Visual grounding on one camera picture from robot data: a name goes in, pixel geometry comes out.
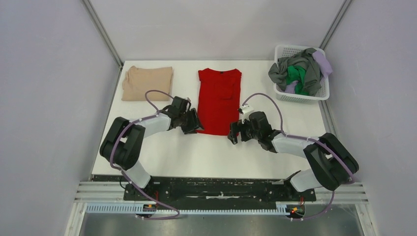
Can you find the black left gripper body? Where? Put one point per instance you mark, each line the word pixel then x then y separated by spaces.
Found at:
pixel 183 117

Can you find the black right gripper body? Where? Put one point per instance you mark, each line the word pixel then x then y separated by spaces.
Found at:
pixel 255 135

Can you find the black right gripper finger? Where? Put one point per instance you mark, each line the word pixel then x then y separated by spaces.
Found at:
pixel 235 129
pixel 246 133

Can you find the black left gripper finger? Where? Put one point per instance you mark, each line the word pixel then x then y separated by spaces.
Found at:
pixel 190 126
pixel 197 126

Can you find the red t shirt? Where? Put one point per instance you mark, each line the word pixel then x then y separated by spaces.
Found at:
pixel 218 101

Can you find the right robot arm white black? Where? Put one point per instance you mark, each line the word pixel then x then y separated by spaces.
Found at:
pixel 331 165

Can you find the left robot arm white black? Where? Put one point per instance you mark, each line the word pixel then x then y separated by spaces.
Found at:
pixel 122 144

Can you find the folded beige t shirt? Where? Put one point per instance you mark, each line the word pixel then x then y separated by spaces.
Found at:
pixel 138 81

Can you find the green t shirt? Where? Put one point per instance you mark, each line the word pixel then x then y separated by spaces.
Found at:
pixel 295 80

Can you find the grey t shirt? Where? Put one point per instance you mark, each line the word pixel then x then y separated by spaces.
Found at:
pixel 278 72

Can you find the white plastic laundry basket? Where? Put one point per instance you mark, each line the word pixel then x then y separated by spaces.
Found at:
pixel 283 50

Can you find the lilac t shirt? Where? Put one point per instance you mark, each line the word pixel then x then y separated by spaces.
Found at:
pixel 317 68

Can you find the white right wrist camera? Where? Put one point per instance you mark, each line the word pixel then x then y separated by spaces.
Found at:
pixel 245 109

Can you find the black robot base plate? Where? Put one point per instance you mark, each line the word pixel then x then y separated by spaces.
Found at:
pixel 223 193

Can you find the white slotted cable duct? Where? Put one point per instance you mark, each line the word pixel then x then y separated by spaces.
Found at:
pixel 149 209

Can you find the grey aluminium frame post left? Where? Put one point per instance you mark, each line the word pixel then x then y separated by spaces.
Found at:
pixel 102 32

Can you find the grey aluminium frame post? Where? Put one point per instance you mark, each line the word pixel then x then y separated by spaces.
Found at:
pixel 335 23
pixel 102 32

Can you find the grey aluminium frame post right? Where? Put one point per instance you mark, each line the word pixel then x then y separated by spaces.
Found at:
pixel 335 23

